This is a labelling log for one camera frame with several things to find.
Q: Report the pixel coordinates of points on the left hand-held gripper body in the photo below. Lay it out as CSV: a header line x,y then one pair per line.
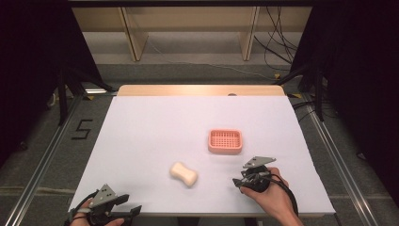
x,y
103,196

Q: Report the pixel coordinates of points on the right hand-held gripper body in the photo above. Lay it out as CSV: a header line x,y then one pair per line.
x,y
258,175

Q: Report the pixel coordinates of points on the pink soap dish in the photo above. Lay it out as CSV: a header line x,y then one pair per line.
x,y
225,141

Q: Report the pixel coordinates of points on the cream soap bar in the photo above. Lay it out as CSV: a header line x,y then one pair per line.
x,y
183,174

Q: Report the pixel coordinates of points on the person's right hand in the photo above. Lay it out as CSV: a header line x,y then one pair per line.
x,y
272,197

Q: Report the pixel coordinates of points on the person's left hand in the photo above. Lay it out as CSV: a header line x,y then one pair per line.
x,y
82,219

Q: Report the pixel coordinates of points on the white table sheet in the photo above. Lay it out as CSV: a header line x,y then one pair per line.
x,y
156,132

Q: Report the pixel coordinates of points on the yellow tape piece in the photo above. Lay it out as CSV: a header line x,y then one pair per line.
x,y
277,76
296,95

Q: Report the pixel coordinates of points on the black metal stand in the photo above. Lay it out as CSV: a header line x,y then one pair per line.
x,y
318,94
64,94

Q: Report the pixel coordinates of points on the wooden table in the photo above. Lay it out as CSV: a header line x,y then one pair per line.
x,y
188,90

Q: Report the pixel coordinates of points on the dark curtain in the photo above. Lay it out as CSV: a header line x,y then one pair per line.
x,y
360,78
34,62

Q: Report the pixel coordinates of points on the light wooden desk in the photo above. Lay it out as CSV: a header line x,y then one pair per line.
x,y
188,15

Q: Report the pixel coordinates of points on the aluminium floor rail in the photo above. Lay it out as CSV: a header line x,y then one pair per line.
x,y
40,163
342,163

